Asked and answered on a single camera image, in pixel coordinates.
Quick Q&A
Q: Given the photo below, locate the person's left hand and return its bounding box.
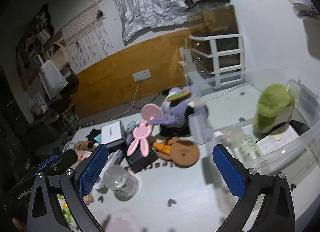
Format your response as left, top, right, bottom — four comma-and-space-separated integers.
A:
12, 217, 28, 232

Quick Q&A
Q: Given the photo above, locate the green box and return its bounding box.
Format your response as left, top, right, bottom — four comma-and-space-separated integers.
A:
60, 111, 79, 130

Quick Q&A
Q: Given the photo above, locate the orange tube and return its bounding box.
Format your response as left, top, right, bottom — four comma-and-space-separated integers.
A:
152, 141, 172, 154

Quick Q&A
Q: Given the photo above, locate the clear plastic water bottle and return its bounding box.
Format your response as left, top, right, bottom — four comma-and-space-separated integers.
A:
214, 131, 263, 162

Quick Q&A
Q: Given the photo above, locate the clear wall pouch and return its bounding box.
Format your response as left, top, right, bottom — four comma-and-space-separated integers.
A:
289, 0, 320, 21

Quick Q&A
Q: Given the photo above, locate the white paper box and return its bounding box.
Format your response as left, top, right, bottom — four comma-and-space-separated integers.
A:
257, 127, 299, 152

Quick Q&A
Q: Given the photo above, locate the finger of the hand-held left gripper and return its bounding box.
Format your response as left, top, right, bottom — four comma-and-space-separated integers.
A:
37, 155, 59, 171
46, 149, 78, 172

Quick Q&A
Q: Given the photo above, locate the white power cable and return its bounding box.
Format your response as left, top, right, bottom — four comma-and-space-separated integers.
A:
110, 81, 140, 122

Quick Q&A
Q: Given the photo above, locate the white box with black rim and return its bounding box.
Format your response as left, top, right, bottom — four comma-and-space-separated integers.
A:
101, 120, 125, 146

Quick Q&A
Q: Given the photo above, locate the brown cardboard tube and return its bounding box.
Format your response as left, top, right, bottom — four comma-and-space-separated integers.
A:
74, 140, 94, 151

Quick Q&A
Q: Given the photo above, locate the white paper bag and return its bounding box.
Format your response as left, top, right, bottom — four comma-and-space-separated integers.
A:
34, 54, 69, 100

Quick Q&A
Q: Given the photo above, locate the low white shelf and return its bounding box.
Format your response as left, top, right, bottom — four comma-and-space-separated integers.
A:
186, 71, 208, 89

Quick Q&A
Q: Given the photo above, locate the small white wooden stand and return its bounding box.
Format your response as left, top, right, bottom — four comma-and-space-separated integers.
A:
179, 38, 194, 69

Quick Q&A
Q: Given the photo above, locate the purple plush toy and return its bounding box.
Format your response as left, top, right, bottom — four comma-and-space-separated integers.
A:
149, 84, 198, 129

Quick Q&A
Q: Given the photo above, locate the green plush toy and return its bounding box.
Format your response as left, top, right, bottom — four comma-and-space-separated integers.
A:
252, 83, 297, 141

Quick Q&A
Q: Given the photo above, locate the pink rabbit-shaped stand mirror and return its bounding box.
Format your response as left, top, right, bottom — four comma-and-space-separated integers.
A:
126, 104, 163, 157

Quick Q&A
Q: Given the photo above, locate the glass fish tank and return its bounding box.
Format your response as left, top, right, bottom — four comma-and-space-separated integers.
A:
185, 0, 239, 39

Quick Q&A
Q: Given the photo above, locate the black cloth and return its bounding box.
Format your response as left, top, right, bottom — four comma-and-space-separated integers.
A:
86, 128, 103, 141

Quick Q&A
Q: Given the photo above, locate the round brown frog-print coaster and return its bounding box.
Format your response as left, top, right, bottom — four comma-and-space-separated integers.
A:
165, 89, 193, 102

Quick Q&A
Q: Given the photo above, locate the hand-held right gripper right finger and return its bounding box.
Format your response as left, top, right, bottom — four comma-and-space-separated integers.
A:
212, 144, 295, 232

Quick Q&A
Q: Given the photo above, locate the peacock-print ball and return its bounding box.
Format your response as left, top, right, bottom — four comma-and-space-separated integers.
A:
124, 121, 137, 134

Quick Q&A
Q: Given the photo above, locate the wicker basket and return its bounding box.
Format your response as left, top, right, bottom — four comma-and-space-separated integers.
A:
47, 42, 69, 71

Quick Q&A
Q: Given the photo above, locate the macrame wall hanging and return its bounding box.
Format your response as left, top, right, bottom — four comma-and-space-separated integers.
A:
61, 0, 115, 69

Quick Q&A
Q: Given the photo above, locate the clear plastic jar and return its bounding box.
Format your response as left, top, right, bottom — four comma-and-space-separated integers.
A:
104, 165, 139, 201

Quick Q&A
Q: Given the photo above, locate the purple fuzzy cloth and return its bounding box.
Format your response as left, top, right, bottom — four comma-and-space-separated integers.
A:
125, 133, 137, 147

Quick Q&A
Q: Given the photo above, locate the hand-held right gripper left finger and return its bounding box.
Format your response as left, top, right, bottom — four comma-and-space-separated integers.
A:
27, 144, 109, 232

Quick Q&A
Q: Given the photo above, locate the clear plastic container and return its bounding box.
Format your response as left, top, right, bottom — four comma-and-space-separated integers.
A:
186, 68, 320, 176

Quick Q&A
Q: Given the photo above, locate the black fabric item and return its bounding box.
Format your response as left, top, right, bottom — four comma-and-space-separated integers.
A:
290, 119, 312, 135

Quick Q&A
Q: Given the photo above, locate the stack of magazines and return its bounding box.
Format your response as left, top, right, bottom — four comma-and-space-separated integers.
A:
29, 92, 49, 120

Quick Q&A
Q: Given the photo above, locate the white drawer unit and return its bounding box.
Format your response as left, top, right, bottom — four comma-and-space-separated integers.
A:
189, 33, 245, 87

